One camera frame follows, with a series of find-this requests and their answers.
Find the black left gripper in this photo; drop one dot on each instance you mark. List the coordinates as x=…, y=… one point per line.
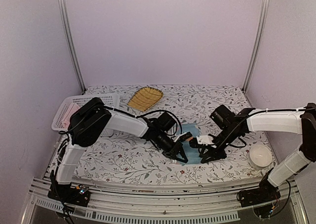
x=175, y=150

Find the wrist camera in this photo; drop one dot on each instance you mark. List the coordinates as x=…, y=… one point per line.
x=183, y=137
x=201, y=141

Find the white plastic mesh basket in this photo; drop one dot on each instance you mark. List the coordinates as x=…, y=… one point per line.
x=109, y=99

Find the floral patterned table mat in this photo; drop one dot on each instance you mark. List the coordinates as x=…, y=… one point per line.
x=125, y=158

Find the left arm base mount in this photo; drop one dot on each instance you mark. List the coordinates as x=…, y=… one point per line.
x=66, y=194

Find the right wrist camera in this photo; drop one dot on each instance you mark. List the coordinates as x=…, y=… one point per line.
x=201, y=141

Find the aluminium front rail frame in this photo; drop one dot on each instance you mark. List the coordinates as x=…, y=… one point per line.
x=207, y=203

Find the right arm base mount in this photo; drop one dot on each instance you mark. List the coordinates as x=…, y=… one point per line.
x=265, y=192

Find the right aluminium frame post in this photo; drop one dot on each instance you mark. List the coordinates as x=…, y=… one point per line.
x=255, y=51

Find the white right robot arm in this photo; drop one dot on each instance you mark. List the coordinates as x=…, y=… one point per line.
x=295, y=127

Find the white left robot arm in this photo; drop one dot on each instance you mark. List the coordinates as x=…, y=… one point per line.
x=87, y=124

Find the left aluminium frame post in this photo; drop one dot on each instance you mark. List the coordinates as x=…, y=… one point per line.
x=70, y=44

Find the white bowl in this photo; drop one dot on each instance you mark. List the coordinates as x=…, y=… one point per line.
x=259, y=156

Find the pink rolled towel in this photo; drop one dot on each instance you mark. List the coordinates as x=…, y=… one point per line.
x=72, y=108

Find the woven bamboo tray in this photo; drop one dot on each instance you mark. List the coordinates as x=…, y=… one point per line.
x=145, y=98

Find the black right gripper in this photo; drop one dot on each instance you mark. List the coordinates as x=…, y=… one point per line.
x=217, y=155

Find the aluminium frame post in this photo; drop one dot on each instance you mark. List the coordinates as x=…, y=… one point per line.
x=255, y=51
x=70, y=44

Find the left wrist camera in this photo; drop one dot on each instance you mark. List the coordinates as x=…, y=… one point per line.
x=183, y=137

